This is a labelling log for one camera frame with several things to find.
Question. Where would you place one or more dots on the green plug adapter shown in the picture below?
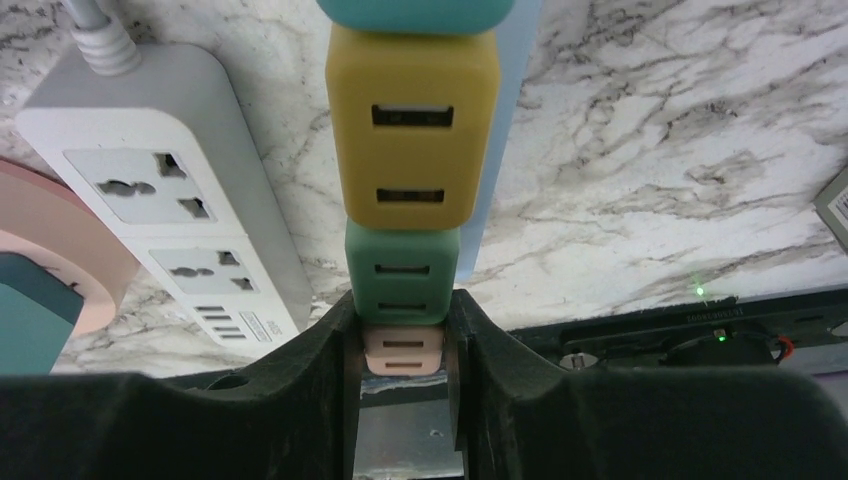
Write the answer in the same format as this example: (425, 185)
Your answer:
(401, 277)

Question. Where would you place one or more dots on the pink plug adapter small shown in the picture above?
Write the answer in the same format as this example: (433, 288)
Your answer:
(403, 350)

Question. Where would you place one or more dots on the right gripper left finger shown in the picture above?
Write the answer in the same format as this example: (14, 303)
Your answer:
(292, 414)

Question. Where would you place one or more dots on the yellow plug adapter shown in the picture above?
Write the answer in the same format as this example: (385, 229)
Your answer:
(411, 117)

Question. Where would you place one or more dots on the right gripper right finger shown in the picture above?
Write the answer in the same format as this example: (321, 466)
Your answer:
(718, 406)

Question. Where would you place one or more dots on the white power strip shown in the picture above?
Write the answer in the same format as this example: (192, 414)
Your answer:
(163, 156)

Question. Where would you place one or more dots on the blue power strip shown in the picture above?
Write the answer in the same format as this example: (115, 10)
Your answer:
(515, 38)

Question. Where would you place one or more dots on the pink round power socket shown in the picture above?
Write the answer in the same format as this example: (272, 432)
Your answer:
(46, 222)

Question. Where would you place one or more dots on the black mounting rail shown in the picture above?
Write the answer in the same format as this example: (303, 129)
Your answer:
(634, 339)

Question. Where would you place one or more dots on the small white red box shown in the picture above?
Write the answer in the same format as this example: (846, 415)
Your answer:
(831, 207)

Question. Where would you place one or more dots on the teal plug adapter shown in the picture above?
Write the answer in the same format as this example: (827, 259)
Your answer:
(38, 315)
(448, 17)

